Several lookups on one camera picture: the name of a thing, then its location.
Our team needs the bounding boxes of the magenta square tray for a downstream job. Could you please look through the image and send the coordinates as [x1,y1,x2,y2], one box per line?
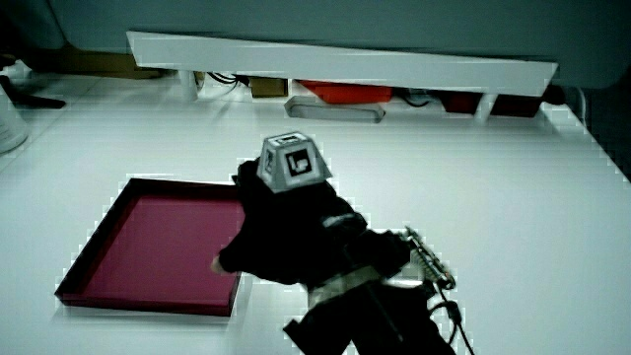
[53,177,246,318]

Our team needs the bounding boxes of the person's right hand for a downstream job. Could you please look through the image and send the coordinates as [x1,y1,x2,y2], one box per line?
[210,131,411,291]

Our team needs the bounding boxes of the brown cardboard box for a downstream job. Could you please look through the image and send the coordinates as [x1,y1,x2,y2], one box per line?
[248,76,290,99]

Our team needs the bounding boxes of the black glove cable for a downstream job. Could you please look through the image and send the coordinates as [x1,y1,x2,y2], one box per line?
[428,285,477,355]

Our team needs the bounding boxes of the white desk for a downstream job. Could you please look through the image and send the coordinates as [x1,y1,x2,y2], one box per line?
[0,58,631,355]

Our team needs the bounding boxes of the white desk shelf riser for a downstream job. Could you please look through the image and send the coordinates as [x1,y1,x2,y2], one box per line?
[126,31,560,123]

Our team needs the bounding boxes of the large flat cardboard box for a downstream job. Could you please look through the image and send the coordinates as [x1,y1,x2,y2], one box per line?
[24,44,165,81]

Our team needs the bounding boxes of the orange box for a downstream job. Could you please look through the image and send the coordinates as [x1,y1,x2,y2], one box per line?
[299,80,394,106]

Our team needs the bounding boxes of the white round container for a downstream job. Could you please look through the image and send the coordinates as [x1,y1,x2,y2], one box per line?
[0,84,30,155]

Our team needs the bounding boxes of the person's right forearm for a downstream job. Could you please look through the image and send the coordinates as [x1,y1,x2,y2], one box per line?
[282,226,458,355]

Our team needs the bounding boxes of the grey oblong tray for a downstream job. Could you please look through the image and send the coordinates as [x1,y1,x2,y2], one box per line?
[284,95,386,124]

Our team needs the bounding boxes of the dark red box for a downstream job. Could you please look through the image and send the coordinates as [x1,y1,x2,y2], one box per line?
[490,94,543,118]
[436,91,483,115]

